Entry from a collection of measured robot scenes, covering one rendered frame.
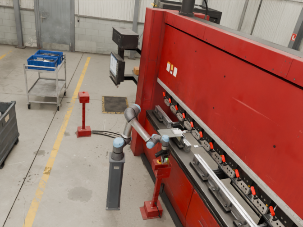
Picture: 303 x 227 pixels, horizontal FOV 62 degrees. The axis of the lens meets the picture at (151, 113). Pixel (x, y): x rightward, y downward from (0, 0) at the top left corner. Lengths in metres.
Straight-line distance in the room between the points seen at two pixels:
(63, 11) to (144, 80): 6.41
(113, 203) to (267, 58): 2.41
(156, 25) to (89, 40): 6.40
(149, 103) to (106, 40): 6.09
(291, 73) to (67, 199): 2.91
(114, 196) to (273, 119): 2.10
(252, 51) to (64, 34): 8.27
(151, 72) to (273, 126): 2.11
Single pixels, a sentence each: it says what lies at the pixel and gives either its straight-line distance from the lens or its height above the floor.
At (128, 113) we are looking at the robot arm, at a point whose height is 1.38.
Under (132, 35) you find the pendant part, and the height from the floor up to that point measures 1.94.
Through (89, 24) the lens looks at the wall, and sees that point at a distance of 9.61.
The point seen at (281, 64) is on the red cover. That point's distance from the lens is 1.90.
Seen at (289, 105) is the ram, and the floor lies 2.01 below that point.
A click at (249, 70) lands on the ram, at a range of 2.13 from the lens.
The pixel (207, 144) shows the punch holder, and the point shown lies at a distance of 2.62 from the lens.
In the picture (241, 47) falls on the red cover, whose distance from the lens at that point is 2.19.
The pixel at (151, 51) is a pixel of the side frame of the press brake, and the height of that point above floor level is 1.77.
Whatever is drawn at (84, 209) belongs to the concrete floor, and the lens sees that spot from 3.47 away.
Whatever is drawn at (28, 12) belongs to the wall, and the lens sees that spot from 9.97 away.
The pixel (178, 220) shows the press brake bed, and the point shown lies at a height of 0.05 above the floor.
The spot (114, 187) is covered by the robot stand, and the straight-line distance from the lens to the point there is 3.18.
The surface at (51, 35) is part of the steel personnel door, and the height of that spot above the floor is 0.51.
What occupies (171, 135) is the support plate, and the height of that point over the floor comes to 1.00.
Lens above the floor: 2.60
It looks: 27 degrees down
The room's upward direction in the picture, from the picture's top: 9 degrees clockwise
